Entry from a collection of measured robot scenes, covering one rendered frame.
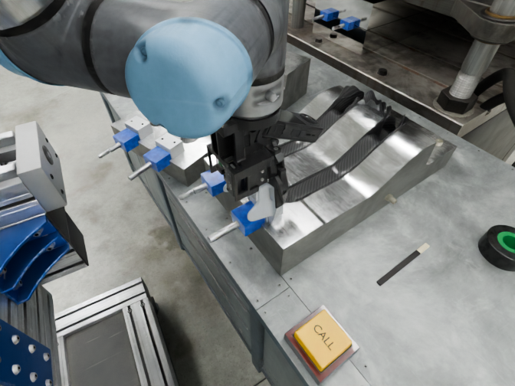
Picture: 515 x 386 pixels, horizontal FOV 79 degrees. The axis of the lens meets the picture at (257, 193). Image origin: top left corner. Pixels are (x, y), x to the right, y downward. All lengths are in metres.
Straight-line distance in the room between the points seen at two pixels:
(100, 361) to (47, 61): 1.06
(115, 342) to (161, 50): 1.12
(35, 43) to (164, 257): 1.37
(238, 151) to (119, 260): 1.32
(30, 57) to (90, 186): 1.76
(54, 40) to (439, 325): 0.61
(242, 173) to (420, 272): 0.39
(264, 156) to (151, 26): 0.22
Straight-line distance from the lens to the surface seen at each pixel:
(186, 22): 0.23
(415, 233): 0.70
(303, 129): 0.44
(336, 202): 0.58
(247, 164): 0.40
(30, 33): 0.28
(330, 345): 0.51
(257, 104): 0.35
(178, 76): 0.21
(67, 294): 1.66
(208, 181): 0.58
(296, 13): 1.51
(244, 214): 0.52
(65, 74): 0.30
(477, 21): 1.02
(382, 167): 0.64
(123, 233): 1.74
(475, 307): 0.66
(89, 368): 1.25
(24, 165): 0.59
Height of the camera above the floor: 1.32
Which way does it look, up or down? 48 degrees down
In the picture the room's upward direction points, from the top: straight up
